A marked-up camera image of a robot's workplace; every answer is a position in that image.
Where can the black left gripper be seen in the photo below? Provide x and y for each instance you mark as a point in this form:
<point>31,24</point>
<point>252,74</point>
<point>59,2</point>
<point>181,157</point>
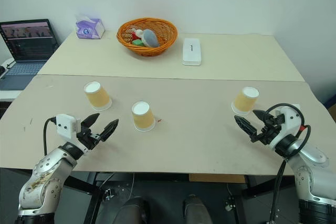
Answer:
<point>88,137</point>

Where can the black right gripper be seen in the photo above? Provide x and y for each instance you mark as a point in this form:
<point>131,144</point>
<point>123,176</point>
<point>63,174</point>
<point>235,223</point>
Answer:
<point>267,129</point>

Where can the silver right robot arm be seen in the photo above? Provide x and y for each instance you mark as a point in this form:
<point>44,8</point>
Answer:
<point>308,166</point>

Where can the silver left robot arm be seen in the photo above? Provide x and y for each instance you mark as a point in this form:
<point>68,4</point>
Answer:
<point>44,174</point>

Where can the yellow paper cup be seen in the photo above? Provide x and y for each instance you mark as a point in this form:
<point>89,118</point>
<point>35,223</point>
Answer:
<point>245,100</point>
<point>96,96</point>
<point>142,116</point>

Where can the green toy block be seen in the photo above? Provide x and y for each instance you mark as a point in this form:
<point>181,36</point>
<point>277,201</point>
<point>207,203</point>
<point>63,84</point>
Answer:
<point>137,42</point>

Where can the dark rounded robot knee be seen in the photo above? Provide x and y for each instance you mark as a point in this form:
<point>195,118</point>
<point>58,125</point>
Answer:
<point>132,211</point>
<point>195,209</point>

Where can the white rectangular box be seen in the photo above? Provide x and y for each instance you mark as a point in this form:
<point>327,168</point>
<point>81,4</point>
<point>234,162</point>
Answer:
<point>192,51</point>

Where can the purple tissue box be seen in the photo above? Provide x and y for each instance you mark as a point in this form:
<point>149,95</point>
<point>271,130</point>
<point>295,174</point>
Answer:
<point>89,28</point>

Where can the red and white toy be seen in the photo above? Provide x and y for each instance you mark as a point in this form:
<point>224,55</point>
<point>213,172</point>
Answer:
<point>136,33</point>

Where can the orange wicker basket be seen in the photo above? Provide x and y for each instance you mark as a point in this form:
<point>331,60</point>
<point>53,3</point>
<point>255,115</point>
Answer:
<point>147,36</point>

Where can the blue laptop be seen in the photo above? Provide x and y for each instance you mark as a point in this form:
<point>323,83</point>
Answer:
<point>23,51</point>

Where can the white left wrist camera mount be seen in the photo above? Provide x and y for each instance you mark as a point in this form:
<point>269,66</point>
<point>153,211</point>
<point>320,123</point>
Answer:
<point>65,126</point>

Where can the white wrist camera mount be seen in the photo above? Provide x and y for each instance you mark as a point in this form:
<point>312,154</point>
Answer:
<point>65,126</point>
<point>287,124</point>

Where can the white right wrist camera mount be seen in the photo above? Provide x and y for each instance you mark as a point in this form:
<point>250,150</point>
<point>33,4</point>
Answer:
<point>287,124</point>

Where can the black table frame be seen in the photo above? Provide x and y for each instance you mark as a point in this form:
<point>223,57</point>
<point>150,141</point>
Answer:
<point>168,190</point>

